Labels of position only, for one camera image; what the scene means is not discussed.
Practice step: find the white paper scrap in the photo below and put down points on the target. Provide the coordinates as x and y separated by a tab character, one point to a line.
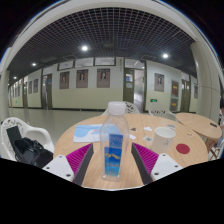
147	128

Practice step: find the clear blue-labelled water bottle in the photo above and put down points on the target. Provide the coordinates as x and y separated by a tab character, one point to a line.
113	140

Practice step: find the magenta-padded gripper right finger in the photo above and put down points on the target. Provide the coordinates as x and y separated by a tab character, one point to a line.
165	165

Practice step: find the round wooden table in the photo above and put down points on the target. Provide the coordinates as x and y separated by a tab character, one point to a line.
199	124

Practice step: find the white cup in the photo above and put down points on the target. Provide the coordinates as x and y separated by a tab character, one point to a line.
162	140

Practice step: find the black phone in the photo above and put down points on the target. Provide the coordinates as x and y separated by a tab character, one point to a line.
213	125

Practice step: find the black bag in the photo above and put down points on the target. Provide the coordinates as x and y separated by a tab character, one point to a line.
30	151

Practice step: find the framed wall portraits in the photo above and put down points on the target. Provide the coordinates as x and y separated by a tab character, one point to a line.
103	78

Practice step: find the white plastic lattice chair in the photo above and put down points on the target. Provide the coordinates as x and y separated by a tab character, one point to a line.
40	135
132	108
163	113

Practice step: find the round ceiling lights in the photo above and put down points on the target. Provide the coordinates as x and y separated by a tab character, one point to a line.
84	48

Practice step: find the green exit sign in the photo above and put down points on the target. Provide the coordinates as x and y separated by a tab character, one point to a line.
153	100

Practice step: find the small patterned sticker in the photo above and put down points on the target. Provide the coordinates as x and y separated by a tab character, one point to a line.
148	138

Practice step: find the light blue booklet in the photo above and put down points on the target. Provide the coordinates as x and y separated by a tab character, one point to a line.
85	132

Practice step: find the flat round red coaster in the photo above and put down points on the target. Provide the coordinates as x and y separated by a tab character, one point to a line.
182	148

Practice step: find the red wall poster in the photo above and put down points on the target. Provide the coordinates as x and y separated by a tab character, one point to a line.
175	89

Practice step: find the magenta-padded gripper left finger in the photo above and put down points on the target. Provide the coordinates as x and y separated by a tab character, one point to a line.
57	165

